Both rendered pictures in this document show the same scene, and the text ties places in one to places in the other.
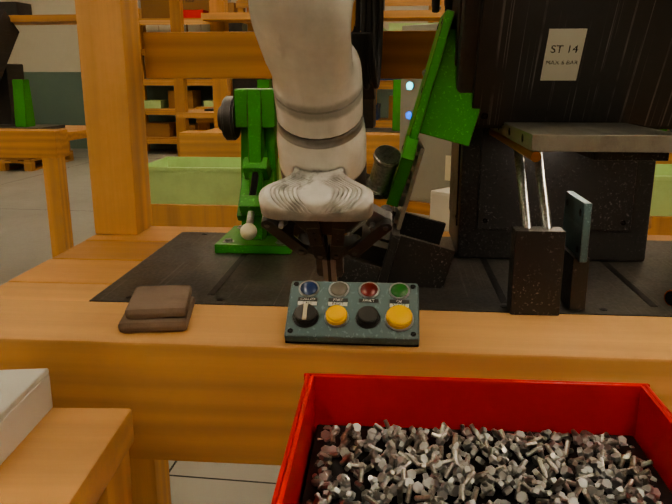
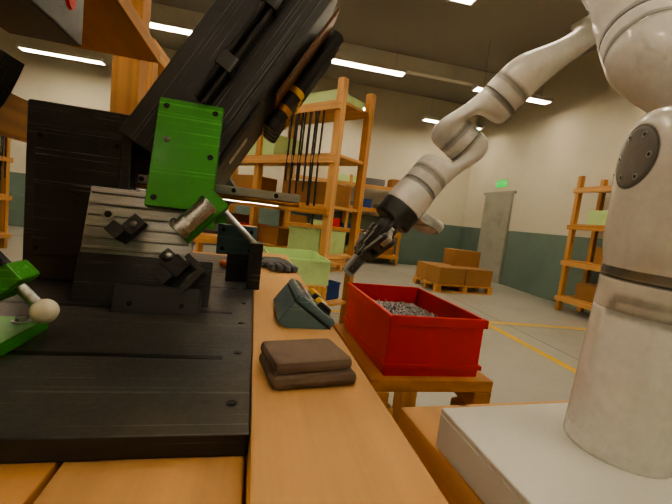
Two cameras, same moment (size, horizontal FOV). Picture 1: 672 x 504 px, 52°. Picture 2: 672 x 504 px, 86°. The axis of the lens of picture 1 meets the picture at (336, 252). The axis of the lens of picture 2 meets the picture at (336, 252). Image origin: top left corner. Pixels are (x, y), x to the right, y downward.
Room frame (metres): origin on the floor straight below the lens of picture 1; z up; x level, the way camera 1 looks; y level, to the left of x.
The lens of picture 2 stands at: (0.91, 0.62, 1.09)
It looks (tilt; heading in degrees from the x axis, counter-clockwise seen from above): 5 degrees down; 252
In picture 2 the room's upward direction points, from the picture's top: 7 degrees clockwise
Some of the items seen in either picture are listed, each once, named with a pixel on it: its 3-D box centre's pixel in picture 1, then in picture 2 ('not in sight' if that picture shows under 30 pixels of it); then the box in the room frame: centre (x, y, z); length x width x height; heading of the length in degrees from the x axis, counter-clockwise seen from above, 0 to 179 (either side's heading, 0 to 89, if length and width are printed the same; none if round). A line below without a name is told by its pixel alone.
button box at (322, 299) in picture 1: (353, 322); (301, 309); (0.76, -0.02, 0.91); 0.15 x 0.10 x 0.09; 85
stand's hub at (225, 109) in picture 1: (228, 118); not in sight; (1.20, 0.18, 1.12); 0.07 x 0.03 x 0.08; 175
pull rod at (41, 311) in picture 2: (250, 220); (30, 297); (1.11, 0.14, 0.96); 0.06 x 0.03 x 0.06; 175
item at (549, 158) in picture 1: (545, 149); (108, 198); (1.17, -0.35, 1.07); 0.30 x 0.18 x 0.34; 85
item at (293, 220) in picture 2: not in sight; (342, 216); (-2.06, -8.37, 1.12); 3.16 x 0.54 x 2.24; 172
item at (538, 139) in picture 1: (563, 134); (215, 192); (0.93, -0.31, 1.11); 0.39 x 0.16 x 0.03; 175
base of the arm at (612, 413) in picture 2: not in sight; (635, 366); (0.51, 0.38, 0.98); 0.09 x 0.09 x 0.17; 84
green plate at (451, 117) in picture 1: (447, 90); (189, 157); (0.98, -0.16, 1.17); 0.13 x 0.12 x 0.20; 85
